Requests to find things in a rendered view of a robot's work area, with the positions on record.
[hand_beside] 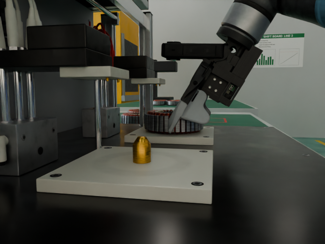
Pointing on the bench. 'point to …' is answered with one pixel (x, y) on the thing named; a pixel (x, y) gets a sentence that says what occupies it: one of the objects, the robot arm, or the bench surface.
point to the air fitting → (3, 149)
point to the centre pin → (141, 150)
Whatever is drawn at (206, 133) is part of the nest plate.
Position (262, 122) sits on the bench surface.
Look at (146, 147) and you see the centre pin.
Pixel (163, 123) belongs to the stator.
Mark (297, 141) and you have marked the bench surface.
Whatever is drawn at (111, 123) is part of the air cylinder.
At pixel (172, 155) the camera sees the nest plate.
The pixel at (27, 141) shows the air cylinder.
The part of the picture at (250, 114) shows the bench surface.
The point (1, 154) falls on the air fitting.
